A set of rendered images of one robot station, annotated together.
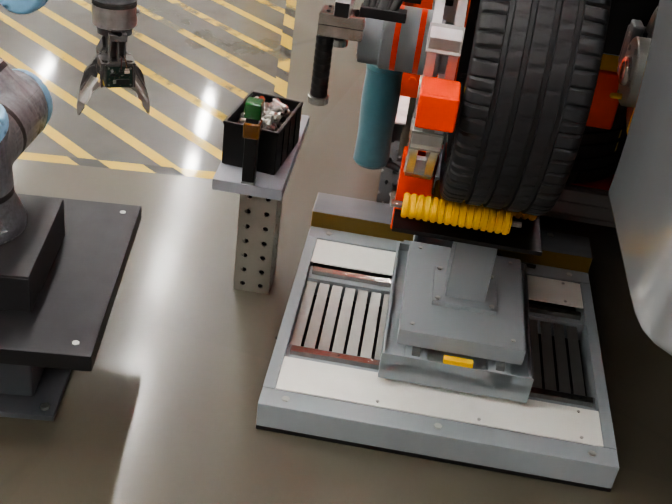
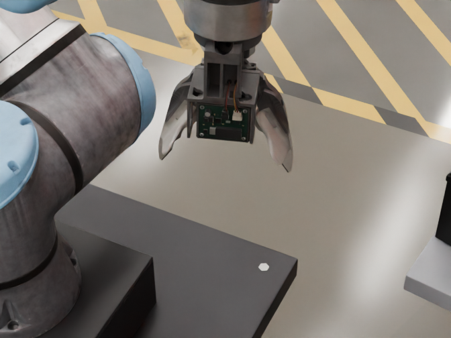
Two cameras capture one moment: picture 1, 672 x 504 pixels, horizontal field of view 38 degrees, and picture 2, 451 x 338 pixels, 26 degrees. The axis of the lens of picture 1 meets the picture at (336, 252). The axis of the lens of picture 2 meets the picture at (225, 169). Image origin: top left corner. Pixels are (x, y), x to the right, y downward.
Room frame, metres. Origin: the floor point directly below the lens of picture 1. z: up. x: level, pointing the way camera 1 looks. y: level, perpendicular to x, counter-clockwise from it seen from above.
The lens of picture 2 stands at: (1.18, 0.10, 1.42)
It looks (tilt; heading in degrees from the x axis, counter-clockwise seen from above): 43 degrees down; 30
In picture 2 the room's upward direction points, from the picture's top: straight up
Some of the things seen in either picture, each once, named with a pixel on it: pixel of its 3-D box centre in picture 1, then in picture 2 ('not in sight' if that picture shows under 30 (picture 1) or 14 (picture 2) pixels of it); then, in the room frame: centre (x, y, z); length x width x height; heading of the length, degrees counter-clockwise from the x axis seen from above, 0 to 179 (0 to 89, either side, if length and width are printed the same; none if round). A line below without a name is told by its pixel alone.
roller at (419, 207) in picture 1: (456, 213); not in sight; (1.90, -0.26, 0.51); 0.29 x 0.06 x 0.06; 87
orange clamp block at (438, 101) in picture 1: (437, 104); not in sight; (1.71, -0.15, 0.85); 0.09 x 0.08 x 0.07; 177
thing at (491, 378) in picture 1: (457, 316); not in sight; (2.04, -0.33, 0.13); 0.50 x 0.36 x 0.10; 177
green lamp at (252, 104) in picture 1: (254, 108); not in sight; (2.02, 0.23, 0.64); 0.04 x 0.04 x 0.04; 87
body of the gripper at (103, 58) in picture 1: (115, 55); (225, 76); (1.88, 0.51, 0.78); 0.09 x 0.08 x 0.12; 24
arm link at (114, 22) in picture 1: (116, 15); (231, 5); (1.90, 0.51, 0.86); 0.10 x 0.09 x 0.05; 113
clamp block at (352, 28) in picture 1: (342, 22); not in sight; (1.86, 0.05, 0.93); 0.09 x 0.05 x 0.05; 87
